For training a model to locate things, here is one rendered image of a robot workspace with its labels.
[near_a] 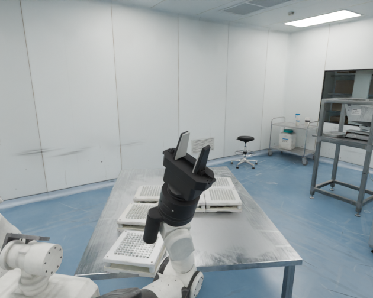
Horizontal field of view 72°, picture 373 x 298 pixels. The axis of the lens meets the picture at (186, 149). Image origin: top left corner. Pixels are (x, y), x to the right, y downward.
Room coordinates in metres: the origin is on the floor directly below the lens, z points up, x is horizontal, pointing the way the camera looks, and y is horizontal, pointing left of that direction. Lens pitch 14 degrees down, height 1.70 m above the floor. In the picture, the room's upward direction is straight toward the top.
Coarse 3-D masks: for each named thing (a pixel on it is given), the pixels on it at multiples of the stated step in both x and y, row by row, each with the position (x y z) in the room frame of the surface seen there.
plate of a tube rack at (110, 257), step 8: (136, 232) 1.23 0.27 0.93; (120, 240) 1.16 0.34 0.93; (160, 240) 1.16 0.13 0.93; (112, 248) 1.09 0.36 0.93; (120, 248) 1.09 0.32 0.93; (160, 248) 1.09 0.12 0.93; (112, 256) 1.03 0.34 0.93; (120, 256) 1.03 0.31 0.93; (128, 256) 1.03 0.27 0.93; (152, 256) 1.03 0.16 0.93; (128, 264) 0.99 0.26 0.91; (136, 264) 0.99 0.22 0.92; (144, 264) 0.98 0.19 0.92; (152, 264) 0.98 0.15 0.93
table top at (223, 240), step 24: (216, 168) 2.53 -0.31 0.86; (120, 192) 1.92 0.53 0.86; (240, 192) 1.92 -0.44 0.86; (216, 216) 1.53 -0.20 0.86; (240, 216) 1.53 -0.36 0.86; (264, 216) 1.53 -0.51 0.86; (96, 240) 1.26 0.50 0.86; (192, 240) 1.26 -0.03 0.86; (216, 240) 1.26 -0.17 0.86; (240, 240) 1.26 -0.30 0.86; (264, 240) 1.26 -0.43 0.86; (96, 264) 1.07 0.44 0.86; (216, 264) 1.07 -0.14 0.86; (240, 264) 1.07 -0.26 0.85; (264, 264) 1.08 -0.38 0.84; (288, 264) 1.10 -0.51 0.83
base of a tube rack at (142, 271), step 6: (162, 252) 1.12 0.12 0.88; (114, 264) 1.03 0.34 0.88; (120, 264) 1.03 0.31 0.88; (156, 264) 1.03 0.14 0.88; (108, 270) 1.01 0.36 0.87; (114, 270) 1.01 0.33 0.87; (120, 270) 1.00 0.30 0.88; (126, 270) 1.00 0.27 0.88; (132, 270) 0.99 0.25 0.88; (138, 270) 0.99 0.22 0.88; (144, 270) 0.99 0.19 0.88; (156, 270) 1.00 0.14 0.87; (144, 276) 0.98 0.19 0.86; (150, 276) 0.98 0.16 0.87
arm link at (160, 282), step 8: (160, 264) 0.68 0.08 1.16; (200, 272) 0.66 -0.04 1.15; (160, 280) 0.59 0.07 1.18; (168, 280) 0.61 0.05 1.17; (176, 280) 0.62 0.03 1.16; (192, 280) 0.63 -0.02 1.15; (200, 280) 0.65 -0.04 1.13; (144, 288) 0.54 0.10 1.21; (152, 288) 0.54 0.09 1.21; (160, 288) 0.55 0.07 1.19; (168, 288) 0.57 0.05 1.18; (176, 288) 0.59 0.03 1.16; (184, 288) 0.61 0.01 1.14; (192, 288) 0.61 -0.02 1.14; (200, 288) 0.66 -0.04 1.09; (160, 296) 0.52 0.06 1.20; (168, 296) 0.54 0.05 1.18; (176, 296) 0.57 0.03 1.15; (184, 296) 0.59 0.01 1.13; (192, 296) 0.61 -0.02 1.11
